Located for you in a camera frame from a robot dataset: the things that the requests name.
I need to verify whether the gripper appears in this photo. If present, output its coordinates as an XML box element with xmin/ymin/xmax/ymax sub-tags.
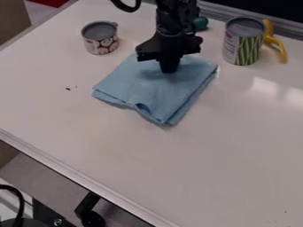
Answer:
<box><xmin>135</xmin><ymin>30</ymin><xmax>206</xmax><ymax>74</ymax></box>

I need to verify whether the short can with mushroom label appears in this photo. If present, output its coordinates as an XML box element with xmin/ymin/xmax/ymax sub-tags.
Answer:
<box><xmin>80</xmin><ymin>20</ymin><xmax>121</xmax><ymax>56</ymax></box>

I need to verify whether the yellow tool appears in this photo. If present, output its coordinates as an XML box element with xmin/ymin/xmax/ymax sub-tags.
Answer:
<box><xmin>261</xmin><ymin>19</ymin><xmax>289</xmax><ymax>65</ymax></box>

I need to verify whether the blue cloth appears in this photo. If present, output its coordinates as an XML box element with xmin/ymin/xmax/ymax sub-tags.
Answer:
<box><xmin>90</xmin><ymin>52</ymin><xmax>221</xmax><ymax>127</ymax></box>

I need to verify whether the teal toy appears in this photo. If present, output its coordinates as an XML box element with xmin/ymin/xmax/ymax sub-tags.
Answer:
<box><xmin>192</xmin><ymin>16</ymin><xmax>210</xmax><ymax>31</ymax></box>

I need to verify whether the tall can with green stripes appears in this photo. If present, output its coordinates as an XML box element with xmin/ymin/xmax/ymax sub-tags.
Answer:
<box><xmin>221</xmin><ymin>16</ymin><xmax>267</xmax><ymax>67</ymax></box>

